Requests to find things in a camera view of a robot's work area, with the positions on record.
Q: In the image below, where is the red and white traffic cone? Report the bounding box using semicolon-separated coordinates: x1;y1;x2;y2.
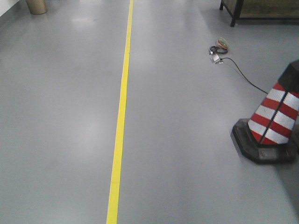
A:
232;61;299;164

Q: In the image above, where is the brown cardboard tube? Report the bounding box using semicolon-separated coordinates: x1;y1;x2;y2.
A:
26;0;48;15

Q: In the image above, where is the small floor device with wires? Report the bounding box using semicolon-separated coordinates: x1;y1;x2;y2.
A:
209;37;229;64

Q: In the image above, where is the black framed wooden cabinet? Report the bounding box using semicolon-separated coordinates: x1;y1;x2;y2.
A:
219;0;299;27

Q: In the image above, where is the black floor cable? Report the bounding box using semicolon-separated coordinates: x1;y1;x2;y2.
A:
221;57;269;94

